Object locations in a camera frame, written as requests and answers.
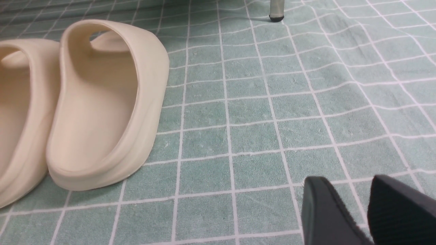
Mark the metal shoe rack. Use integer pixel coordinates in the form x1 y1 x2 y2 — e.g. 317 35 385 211
269 0 285 23

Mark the left cream slide slipper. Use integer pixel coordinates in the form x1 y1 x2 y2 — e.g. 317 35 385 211
0 38 60 208

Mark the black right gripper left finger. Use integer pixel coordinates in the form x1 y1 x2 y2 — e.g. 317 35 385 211
301 176 373 245

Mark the cream slide slipper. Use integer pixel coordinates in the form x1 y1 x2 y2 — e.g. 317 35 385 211
0 38 60 208
46 19 170 191

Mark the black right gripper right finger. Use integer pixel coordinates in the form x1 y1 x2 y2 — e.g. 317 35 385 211
367 174 436 245

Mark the right cream slide slipper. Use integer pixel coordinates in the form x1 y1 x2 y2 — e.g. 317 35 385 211
46 19 170 191

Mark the green checkered floor mat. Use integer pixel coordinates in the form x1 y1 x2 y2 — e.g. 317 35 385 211
1 0 436 245

